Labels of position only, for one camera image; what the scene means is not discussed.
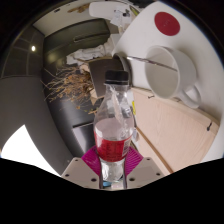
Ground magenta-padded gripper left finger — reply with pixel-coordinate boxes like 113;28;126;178
60;146;101;190

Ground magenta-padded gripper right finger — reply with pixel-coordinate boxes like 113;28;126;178
124;146;166;190

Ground clear red-labelled water bottle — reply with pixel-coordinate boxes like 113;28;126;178
92;69;136;188

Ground small yellow item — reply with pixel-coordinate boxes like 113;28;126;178
131;99;137;116

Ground dry plant in grey pot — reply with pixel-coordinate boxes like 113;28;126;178
43;56;133;116

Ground grey plant saucer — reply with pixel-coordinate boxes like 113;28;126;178
113;53;133;78

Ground metal spoon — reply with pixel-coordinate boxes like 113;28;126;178
125;54;178;73

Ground white ceramic mug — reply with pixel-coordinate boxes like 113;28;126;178
143;44;203;109

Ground dark double door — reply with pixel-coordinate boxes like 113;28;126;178
43;18;111;64

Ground papers on chair seat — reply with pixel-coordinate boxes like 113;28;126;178
111;8;133;26

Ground white plastic chair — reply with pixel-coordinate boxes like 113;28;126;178
88;1;134;21

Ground wooden figure sculpture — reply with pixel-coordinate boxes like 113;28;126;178
68;3;90;14

